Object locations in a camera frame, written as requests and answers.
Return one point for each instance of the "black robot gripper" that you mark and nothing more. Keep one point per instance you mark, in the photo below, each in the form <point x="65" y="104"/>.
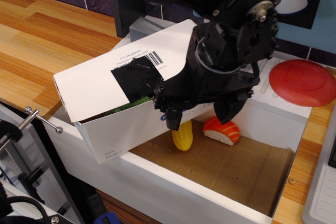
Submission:
<point x="212" y="73"/>

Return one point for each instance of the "white cardboard box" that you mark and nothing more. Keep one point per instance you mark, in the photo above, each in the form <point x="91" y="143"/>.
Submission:
<point x="101" y="84"/>

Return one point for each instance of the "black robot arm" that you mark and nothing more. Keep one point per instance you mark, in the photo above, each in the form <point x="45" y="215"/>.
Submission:
<point x="254" y="22"/>

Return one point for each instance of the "yellow toy corn cob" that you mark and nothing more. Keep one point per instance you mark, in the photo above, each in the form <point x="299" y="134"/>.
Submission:
<point x="183" y="137"/>

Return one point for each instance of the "toy salmon sushi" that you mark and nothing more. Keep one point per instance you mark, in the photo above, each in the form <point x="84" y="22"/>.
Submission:
<point x="227" y="133"/>

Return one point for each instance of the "green item inside box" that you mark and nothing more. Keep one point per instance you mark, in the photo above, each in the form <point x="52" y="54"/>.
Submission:
<point x="129" y="105"/>

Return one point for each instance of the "white sink basin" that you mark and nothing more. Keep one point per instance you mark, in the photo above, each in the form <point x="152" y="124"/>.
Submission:
<point x="264" y="178"/>

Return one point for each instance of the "grey block behind box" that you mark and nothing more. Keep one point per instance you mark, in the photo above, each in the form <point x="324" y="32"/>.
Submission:
<point x="145" y="26"/>

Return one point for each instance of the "red plastic plate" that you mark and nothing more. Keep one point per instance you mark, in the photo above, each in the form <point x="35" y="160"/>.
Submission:
<point x="303" y="83"/>

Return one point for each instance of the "grey white dish rack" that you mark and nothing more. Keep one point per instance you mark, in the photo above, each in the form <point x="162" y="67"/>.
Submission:
<point x="320" y="203"/>

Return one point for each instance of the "metal clamp with black body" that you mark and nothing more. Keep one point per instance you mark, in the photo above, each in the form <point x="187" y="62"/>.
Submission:
<point x="14" y="133"/>

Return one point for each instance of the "blue black clamp handle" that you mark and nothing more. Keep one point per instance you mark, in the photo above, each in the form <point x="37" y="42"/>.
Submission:
<point x="100" y="214"/>

